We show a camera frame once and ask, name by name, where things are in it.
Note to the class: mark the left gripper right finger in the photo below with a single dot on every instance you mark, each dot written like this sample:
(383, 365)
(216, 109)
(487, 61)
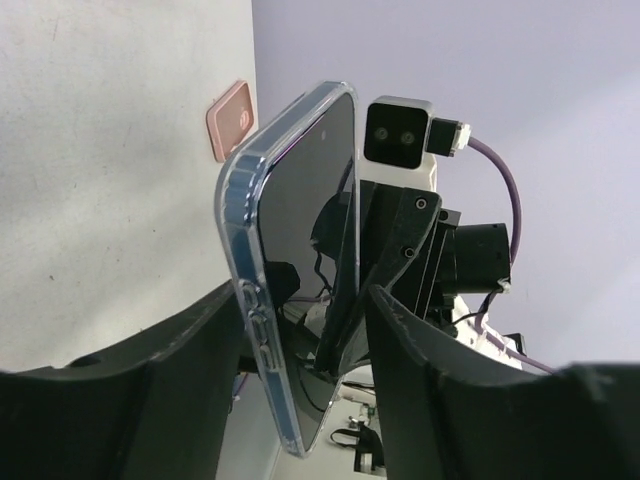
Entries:
(449, 412)

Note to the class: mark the pink phone case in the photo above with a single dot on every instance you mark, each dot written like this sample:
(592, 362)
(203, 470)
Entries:
(230, 119)

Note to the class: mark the blue phone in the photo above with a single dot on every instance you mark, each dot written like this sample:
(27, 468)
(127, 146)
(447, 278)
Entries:
(286, 208)

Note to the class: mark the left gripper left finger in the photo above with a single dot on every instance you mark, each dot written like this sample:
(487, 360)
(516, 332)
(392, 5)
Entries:
(153, 406)

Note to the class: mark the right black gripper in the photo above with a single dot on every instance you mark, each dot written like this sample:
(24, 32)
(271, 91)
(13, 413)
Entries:
(408, 244)

